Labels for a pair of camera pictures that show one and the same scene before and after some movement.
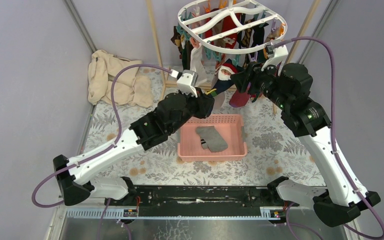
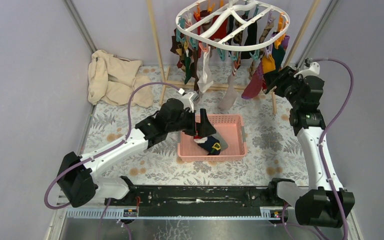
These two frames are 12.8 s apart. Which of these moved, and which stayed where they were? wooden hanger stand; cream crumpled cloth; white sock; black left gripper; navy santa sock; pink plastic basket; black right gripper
Moved: navy santa sock; black right gripper; black left gripper; white sock
Stayed: cream crumpled cloth; pink plastic basket; wooden hanger stand
